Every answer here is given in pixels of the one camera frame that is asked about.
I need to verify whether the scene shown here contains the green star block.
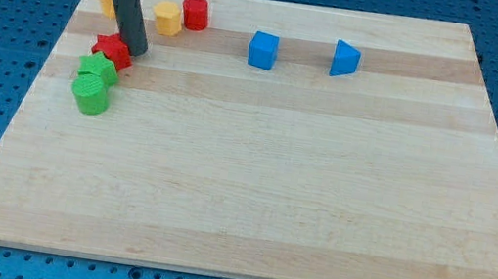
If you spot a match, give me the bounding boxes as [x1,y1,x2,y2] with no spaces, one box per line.
[77,52,118,87]

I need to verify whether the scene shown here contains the wooden board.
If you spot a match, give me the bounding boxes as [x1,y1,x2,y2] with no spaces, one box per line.
[0,0,498,279]

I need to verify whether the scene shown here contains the blue cube block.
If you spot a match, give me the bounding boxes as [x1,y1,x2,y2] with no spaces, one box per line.
[248,31,280,70]

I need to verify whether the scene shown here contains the yellow block behind rod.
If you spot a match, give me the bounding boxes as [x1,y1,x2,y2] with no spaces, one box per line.
[99,0,116,19]

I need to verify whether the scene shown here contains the yellow hexagon block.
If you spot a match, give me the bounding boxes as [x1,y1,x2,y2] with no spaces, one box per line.
[153,1,182,37]

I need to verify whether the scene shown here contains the green cylinder block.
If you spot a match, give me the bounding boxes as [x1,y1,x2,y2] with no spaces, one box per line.
[71,73,110,116]

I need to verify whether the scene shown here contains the red cylinder block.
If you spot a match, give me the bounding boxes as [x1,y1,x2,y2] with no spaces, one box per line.
[182,0,209,31]

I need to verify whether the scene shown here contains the red star block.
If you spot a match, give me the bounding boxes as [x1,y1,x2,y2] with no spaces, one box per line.
[91,33,133,71]

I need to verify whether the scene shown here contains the blue triangle block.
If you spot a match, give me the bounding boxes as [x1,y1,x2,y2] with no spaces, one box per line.
[329,39,362,76]

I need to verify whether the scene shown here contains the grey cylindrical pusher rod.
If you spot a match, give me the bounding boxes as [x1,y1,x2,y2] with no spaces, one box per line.
[113,0,149,57]

